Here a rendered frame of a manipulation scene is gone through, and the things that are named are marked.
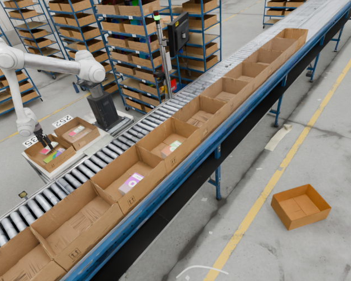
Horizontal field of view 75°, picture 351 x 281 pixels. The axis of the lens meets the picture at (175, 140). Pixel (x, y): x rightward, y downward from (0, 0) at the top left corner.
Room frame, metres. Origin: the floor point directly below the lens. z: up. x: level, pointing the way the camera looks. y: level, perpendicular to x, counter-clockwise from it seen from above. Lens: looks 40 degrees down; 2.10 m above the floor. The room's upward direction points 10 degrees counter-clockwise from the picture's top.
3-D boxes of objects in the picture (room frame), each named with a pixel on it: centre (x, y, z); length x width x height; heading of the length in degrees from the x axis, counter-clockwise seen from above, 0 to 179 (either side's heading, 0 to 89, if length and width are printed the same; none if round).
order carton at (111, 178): (1.04, 0.34, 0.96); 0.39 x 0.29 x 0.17; 133
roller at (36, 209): (1.01, 1.04, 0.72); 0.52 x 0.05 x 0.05; 43
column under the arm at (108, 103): (2.09, 0.67, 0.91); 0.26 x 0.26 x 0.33; 45
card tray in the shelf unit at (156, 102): (3.10, 0.15, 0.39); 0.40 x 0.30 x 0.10; 43
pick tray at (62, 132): (1.91, 0.96, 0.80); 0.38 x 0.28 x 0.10; 43
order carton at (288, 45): (2.63, -1.39, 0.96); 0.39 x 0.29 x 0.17; 132
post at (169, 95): (2.37, -0.03, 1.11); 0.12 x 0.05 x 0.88; 133
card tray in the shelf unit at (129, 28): (3.09, 0.14, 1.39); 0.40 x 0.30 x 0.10; 42
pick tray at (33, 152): (1.68, 1.16, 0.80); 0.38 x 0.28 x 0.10; 47
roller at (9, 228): (0.88, 1.18, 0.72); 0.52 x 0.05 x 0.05; 43
